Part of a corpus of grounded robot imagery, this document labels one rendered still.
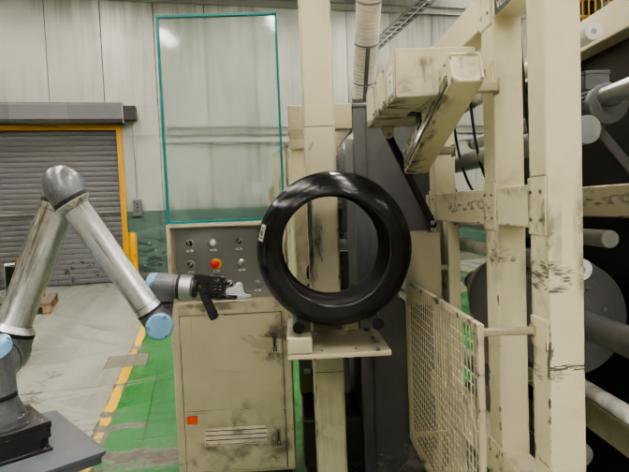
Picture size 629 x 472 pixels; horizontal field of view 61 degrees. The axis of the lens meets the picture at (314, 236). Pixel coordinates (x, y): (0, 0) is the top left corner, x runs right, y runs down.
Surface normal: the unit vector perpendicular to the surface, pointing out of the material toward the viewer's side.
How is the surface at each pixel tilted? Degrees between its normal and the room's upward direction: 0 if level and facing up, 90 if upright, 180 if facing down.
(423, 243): 90
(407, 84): 90
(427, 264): 90
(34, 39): 90
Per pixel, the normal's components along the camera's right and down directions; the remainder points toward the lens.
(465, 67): 0.03, -0.26
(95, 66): 0.22, 0.04
